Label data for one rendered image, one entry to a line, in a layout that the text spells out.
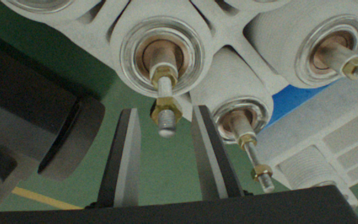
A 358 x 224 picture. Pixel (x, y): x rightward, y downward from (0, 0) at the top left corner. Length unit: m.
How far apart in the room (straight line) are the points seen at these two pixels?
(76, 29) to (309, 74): 0.26
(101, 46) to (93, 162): 0.53
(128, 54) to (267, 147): 0.40
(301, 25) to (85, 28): 0.22
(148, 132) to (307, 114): 0.42
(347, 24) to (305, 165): 0.32
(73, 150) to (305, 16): 0.39
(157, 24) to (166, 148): 0.52
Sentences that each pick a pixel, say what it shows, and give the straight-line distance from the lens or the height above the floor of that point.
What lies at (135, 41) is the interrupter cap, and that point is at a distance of 0.17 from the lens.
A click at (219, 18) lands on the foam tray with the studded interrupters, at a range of 0.25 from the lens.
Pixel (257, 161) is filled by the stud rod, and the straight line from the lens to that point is 0.20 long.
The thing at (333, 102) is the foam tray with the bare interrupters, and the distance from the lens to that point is 0.50.
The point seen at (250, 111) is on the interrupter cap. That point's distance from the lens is 0.24.
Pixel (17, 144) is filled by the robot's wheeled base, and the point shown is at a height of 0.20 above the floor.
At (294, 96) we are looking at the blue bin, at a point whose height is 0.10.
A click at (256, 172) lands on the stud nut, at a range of 0.19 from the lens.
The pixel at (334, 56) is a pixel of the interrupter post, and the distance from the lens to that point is 0.23.
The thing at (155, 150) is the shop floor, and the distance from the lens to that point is 0.65.
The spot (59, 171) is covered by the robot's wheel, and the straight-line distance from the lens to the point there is 0.43.
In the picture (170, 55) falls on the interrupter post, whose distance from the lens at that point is 0.17.
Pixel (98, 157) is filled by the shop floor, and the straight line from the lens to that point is 0.71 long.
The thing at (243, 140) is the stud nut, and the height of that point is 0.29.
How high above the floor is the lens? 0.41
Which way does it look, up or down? 50 degrees down
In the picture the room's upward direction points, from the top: 172 degrees clockwise
